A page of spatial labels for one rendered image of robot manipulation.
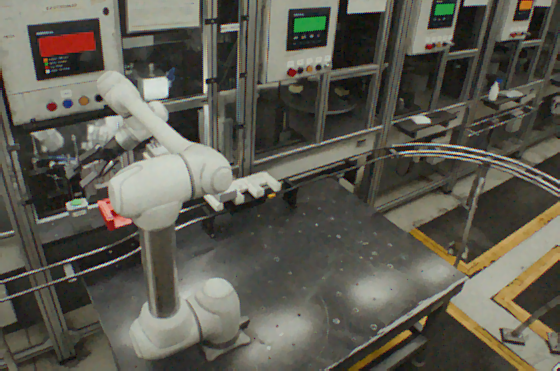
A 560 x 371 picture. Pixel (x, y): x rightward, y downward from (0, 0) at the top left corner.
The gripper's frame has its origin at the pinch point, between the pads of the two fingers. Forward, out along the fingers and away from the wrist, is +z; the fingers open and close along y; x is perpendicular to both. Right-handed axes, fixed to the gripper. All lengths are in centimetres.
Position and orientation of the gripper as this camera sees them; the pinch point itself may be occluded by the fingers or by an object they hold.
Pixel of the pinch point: (79, 177)
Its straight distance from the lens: 178.9
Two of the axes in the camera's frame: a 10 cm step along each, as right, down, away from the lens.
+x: 6.1, 6.5, -4.5
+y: -2.2, -4.1, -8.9
